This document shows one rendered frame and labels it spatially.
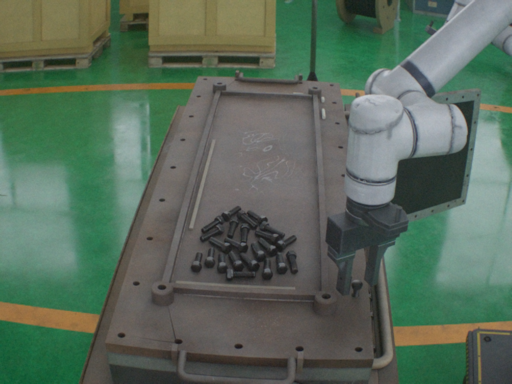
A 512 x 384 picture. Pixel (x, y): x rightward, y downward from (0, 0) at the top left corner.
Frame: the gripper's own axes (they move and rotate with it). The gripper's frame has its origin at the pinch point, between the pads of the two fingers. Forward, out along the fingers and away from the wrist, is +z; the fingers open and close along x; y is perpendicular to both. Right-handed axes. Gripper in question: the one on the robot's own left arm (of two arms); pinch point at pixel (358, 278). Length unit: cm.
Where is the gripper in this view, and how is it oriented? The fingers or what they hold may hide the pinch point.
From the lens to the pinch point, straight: 124.8
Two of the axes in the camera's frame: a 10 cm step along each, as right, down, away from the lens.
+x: -8.9, 2.1, -3.9
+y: -4.5, -4.6, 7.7
